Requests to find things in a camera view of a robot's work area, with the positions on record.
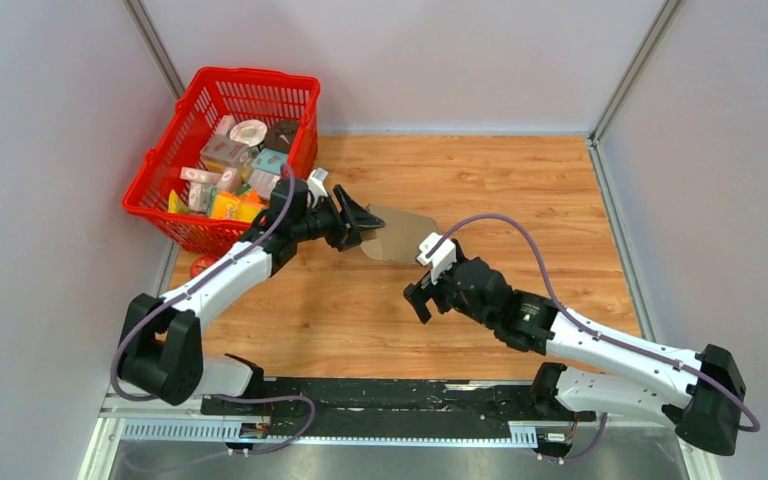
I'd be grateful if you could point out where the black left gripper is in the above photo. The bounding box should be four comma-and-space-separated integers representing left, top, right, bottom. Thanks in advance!
291, 185, 384, 253

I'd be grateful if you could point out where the brown cardboard paper box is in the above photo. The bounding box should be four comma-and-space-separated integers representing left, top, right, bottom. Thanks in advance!
360, 204, 438, 264

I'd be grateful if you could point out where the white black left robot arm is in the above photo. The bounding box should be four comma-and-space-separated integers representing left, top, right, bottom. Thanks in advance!
110, 175, 385, 415

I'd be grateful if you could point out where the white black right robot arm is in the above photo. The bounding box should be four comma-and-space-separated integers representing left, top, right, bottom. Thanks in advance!
403, 258, 746, 456

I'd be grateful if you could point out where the light blue small box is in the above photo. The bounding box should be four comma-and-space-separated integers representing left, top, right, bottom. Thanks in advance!
252, 148, 288, 175

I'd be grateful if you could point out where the grey pink carton box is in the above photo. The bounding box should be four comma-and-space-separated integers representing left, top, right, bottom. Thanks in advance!
200, 135, 252, 169

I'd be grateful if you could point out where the yellow orange snack packet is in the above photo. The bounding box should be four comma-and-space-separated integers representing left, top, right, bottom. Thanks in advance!
207, 191, 266, 223

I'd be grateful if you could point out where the dark brown round item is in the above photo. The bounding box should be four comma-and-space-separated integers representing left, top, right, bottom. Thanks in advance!
263, 119, 300, 154

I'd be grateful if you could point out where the white tape roll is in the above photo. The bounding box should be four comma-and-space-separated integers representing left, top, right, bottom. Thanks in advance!
228, 119, 268, 147

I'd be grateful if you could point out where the red apple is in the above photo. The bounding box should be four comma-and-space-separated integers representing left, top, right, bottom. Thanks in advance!
189, 255, 218, 279

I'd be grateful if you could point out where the red plastic shopping basket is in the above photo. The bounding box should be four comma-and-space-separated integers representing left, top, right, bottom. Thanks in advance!
122, 67, 321, 256

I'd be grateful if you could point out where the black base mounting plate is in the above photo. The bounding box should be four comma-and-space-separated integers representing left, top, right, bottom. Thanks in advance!
200, 377, 596, 440

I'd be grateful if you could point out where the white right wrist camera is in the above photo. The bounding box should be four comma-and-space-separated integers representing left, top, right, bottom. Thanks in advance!
416, 233, 457, 284

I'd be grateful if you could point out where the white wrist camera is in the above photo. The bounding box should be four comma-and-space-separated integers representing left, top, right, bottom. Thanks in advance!
416, 233, 457, 284
306, 167, 329, 207

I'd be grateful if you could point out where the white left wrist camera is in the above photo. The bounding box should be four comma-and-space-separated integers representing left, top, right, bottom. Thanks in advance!
306, 167, 329, 207

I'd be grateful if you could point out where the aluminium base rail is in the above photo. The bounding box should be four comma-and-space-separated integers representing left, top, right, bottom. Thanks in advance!
75, 380, 723, 480

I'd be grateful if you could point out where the left aluminium frame post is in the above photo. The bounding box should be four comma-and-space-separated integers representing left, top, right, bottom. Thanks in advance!
122, 0, 186, 99

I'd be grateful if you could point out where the aluminium corner frame post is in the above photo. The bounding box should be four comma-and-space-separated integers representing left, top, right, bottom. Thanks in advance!
589, 0, 685, 146

